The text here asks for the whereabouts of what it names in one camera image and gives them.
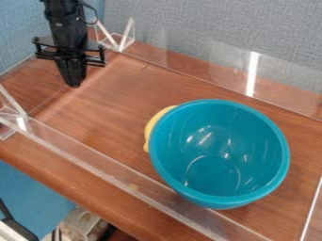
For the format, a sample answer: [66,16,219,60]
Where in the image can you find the clear acrylic back barrier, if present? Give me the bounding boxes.
[123,28,322,121]

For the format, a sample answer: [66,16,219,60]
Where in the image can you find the clear acrylic front barrier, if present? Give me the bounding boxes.
[0,114,269,241]

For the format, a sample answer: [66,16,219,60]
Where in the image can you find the white device under table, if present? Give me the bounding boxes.
[51,206,109,241]

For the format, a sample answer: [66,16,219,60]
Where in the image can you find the clear acrylic barrier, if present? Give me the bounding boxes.
[123,28,322,121]
[0,114,269,241]

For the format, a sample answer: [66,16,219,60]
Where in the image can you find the clear acrylic left bracket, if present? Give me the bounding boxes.
[0,84,30,140]

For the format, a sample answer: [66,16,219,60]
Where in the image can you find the black chair part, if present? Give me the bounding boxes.
[0,199,39,241]

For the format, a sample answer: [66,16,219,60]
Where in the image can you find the clear acrylic corner bracket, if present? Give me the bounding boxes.
[95,18,137,53]

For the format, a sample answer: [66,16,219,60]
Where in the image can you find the yellow object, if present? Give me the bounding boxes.
[143,105,177,153]

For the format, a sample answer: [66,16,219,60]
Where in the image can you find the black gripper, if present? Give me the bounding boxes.
[32,18,106,88]

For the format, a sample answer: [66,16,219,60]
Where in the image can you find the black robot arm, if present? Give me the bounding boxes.
[32,0,107,88]

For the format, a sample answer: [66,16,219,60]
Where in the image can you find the blue plastic bowl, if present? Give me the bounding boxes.
[149,99,290,210]

